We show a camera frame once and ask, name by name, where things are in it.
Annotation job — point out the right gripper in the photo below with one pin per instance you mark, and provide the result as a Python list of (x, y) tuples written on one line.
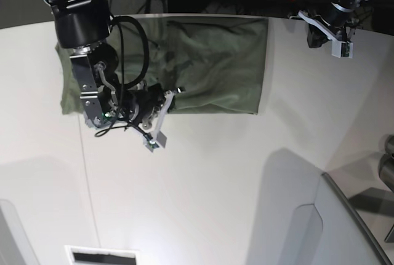
[(144, 108)]

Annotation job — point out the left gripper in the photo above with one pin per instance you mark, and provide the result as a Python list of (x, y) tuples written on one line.
[(328, 22)]

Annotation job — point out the green t-shirt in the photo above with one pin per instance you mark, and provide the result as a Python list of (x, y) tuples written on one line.
[(219, 61)]

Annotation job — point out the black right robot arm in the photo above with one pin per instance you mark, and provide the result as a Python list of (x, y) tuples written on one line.
[(96, 40)]

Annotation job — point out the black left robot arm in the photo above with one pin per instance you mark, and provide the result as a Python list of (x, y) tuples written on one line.
[(310, 4)]

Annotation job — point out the grey metal cylinder stand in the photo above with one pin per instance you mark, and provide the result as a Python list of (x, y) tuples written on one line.
[(385, 170)]

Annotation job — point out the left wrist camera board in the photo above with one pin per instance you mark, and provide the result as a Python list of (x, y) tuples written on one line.
[(341, 49)]

